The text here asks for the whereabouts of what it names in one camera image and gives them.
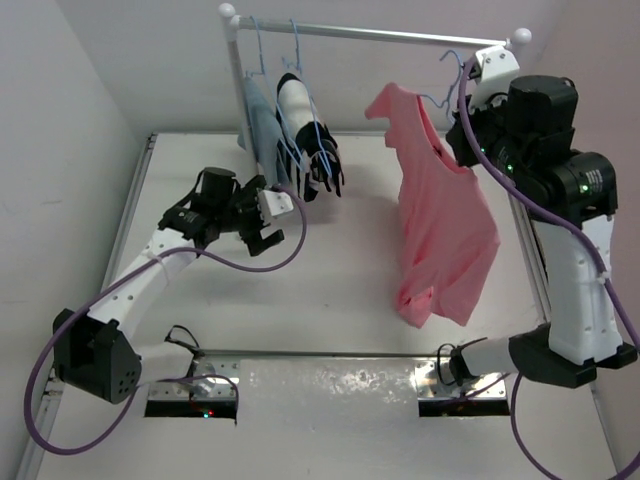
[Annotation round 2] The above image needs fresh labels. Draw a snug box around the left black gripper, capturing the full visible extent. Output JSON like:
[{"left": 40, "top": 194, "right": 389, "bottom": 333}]
[{"left": 215, "top": 177, "right": 281, "bottom": 254}]

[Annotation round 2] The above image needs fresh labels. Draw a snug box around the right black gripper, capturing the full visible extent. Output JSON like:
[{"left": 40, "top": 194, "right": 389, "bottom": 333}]
[{"left": 448, "top": 86, "right": 528, "bottom": 178}]

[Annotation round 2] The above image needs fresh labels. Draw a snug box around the blue wire hanger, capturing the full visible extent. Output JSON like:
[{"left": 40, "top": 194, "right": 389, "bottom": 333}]
[{"left": 418, "top": 49, "right": 464, "bottom": 116}]

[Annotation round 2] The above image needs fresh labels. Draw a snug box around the pink t shirt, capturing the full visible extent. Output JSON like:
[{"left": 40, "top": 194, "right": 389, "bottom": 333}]
[{"left": 365, "top": 83, "right": 500, "bottom": 328}]

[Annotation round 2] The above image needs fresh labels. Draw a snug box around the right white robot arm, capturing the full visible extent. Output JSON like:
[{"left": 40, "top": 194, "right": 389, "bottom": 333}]
[{"left": 446, "top": 75, "right": 638, "bottom": 389}]

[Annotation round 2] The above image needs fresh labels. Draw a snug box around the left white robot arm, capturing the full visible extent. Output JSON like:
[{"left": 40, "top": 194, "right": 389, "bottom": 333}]
[{"left": 54, "top": 167, "right": 294, "bottom": 404}]

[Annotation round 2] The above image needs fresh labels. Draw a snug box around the blue hanger with striped garment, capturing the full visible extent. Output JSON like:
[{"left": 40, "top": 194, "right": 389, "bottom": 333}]
[{"left": 276, "top": 19, "right": 343, "bottom": 184}]

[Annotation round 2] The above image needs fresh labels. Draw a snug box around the light blue hanging garment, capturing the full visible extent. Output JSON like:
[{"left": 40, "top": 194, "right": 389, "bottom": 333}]
[{"left": 244, "top": 76, "right": 294, "bottom": 187}]

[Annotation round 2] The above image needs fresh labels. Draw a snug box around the black and white hanging garment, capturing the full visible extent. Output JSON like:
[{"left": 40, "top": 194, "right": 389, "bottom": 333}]
[{"left": 276, "top": 72, "right": 345, "bottom": 202}]

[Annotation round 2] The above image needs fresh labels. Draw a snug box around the white clothes rack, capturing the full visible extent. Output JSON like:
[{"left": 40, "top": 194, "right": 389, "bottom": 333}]
[{"left": 218, "top": 3, "right": 532, "bottom": 155}]

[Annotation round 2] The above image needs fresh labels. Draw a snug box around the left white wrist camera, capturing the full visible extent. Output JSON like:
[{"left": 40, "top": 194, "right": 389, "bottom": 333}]
[{"left": 257, "top": 189, "right": 295, "bottom": 223}]

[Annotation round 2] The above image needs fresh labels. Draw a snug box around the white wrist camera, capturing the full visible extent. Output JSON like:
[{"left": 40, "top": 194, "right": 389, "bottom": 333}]
[
  {"left": 257, "top": 189, "right": 295, "bottom": 223},
  {"left": 468, "top": 46, "right": 520, "bottom": 109}
]

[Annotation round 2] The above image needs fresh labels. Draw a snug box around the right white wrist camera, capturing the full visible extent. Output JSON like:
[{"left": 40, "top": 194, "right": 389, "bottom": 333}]
[{"left": 468, "top": 46, "right": 520, "bottom": 109}]

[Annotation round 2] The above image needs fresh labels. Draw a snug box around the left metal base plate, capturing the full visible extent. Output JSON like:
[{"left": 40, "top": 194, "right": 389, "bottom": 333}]
[{"left": 147, "top": 355, "right": 240, "bottom": 402}]

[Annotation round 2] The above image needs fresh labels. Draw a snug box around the metal base plate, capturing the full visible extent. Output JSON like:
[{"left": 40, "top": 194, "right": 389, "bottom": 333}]
[
  {"left": 147, "top": 355, "right": 240, "bottom": 402},
  {"left": 413, "top": 355, "right": 507, "bottom": 401}
]

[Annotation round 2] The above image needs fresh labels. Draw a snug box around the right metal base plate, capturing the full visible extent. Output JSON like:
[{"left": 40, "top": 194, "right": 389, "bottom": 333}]
[{"left": 413, "top": 355, "right": 507, "bottom": 401}]

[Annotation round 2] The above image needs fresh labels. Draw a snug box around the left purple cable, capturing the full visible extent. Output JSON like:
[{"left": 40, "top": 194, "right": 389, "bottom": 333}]
[{"left": 24, "top": 187, "right": 309, "bottom": 455}]

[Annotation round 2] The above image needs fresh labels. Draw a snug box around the purple cable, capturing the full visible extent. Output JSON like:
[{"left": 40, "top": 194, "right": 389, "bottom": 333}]
[
  {"left": 24, "top": 187, "right": 309, "bottom": 455},
  {"left": 457, "top": 62, "right": 640, "bottom": 480}
]

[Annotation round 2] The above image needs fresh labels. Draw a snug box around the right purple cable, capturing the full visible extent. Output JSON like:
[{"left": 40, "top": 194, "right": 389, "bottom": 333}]
[{"left": 457, "top": 62, "right": 640, "bottom": 480}]

